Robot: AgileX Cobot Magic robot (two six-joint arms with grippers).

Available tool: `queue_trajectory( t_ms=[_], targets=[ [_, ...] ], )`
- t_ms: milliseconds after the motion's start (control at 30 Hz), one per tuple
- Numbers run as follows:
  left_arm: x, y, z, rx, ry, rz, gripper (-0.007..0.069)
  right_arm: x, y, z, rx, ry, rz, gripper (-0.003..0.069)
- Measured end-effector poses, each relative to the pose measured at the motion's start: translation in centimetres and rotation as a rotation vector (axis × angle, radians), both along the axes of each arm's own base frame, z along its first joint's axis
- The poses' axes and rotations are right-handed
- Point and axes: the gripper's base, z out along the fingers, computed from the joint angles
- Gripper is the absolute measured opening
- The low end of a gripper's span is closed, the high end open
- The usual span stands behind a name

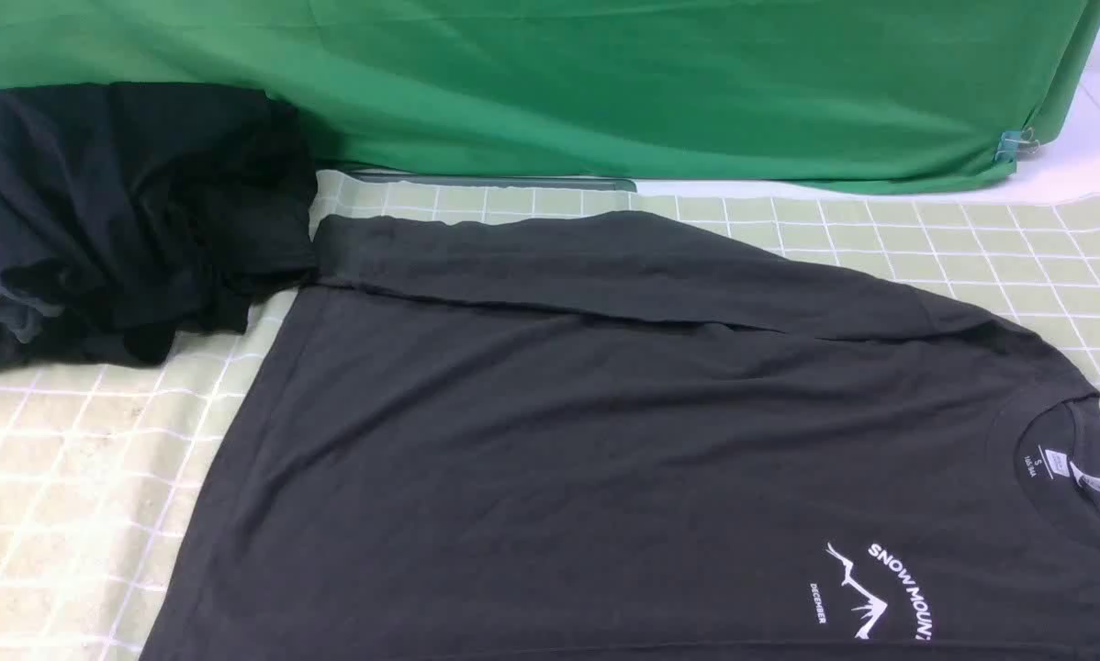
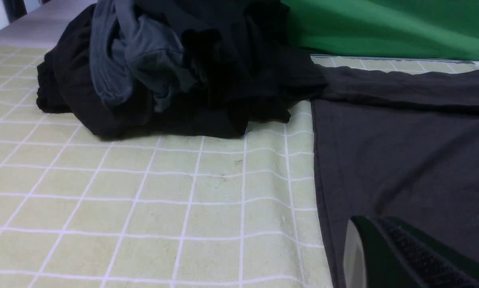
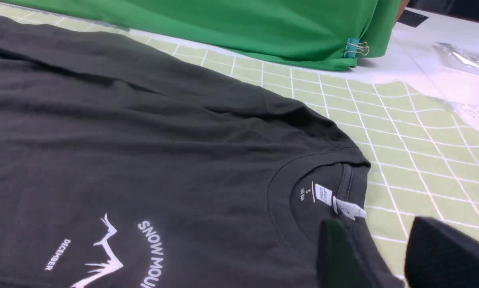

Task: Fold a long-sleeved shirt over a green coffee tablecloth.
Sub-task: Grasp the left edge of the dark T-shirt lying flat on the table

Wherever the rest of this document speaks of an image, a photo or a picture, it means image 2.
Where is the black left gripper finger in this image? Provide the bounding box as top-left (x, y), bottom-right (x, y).
top-left (343, 216), bottom-right (479, 288)

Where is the gray long-sleeve top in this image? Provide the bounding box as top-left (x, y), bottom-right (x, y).
top-left (311, 67), bottom-right (479, 288)

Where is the black garment pile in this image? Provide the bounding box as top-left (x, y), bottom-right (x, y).
top-left (36, 0), bottom-right (327, 139)

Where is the green backdrop cloth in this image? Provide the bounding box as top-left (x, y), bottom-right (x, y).
top-left (284, 0), bottom-right (479, 60)

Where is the green checkered table mat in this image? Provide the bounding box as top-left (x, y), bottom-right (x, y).
top-left (0, 45), bottom-right (479, 288)

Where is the blue-gray garment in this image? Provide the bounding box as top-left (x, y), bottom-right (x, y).
top-left (89, 0), bottom-right (205, 113)

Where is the dark chair frame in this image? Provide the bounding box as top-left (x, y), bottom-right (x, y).
top-left (2, 0), bottom-right (50, 24)

